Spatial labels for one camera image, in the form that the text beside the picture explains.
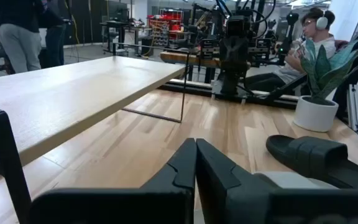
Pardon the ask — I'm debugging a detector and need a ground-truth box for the green plant in white pot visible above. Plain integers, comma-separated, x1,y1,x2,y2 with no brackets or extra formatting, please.
293,37,358,133

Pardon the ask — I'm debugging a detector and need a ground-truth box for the grey rubber slide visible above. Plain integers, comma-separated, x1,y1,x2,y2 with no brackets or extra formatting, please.
253,170,338,190

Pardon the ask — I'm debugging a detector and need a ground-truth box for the red storage rack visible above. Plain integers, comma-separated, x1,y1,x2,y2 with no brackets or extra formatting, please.
147,8,185,48

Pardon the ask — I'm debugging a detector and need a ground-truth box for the black rubber slide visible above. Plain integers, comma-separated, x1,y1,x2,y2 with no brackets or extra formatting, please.
265,134,358,189

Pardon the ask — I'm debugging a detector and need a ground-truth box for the black teleoperation handle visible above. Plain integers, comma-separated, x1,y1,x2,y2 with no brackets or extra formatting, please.
277,12,300,66

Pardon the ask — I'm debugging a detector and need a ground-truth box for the person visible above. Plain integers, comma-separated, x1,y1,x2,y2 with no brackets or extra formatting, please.
0,0,43,74
246,6,337,94
38,0,67,68

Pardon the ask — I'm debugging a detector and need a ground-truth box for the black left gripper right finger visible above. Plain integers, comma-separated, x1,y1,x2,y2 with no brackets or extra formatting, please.
196,139,358,224

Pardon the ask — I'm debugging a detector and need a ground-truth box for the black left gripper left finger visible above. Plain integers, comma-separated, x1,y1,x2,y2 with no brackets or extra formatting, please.
26,138,198,224

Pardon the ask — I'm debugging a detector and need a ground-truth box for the black background desk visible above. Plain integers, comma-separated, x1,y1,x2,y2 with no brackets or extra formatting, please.
99,20,152,57

